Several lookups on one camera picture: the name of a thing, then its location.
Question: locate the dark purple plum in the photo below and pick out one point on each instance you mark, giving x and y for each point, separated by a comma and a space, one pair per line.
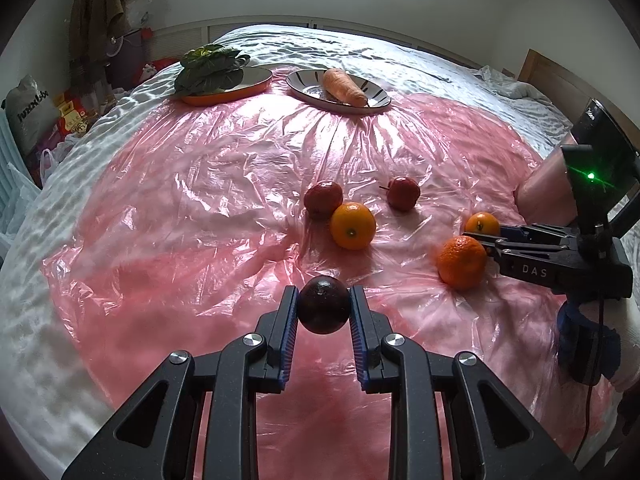
324, 305

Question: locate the grey printed bag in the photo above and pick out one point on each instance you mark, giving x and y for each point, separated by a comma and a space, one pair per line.
30, 115

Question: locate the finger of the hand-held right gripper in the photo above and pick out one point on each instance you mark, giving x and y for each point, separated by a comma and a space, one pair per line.
515, 234
515, 251

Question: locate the wooden headboard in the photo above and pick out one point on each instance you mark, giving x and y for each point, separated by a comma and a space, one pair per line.
545, 72

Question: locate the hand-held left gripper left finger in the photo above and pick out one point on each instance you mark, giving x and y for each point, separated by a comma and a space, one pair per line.
289, 355

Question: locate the red apple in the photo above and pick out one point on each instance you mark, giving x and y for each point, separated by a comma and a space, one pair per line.
403, 194
322, 197

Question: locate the white plastic bag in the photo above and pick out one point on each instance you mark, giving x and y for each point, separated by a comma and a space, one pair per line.
50, 162

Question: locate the white crumpled blanket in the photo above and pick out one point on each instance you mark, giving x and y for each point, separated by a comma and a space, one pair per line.
510, 82

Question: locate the light blue radiator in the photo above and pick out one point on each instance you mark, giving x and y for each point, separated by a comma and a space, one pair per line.
7, 160

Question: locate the red bag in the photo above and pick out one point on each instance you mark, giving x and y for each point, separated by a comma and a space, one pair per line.
160, 66

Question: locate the pink plastic sheet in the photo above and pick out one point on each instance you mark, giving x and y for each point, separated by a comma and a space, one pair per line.
200, 210

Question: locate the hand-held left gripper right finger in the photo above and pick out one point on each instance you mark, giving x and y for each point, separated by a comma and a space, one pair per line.
357, 350

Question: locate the carrot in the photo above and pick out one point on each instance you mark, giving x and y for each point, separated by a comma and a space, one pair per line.
342, 87

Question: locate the orange plate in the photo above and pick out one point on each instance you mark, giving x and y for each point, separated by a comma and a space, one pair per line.
252, 80

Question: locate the yellow red carton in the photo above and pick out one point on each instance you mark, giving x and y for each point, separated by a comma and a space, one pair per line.
75, 115

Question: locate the brown coat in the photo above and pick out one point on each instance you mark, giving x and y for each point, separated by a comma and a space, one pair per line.
97, 15

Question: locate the person's right hand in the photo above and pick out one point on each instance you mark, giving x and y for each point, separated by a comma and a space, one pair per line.
575, 340

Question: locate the green leafy vegetable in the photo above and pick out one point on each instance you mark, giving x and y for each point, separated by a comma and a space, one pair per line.
205, 72

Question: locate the orange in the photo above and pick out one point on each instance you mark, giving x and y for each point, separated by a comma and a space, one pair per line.
460, 266
352, 226
481, 221

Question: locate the striped white plate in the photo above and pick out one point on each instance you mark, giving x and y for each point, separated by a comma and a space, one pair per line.
305, 85

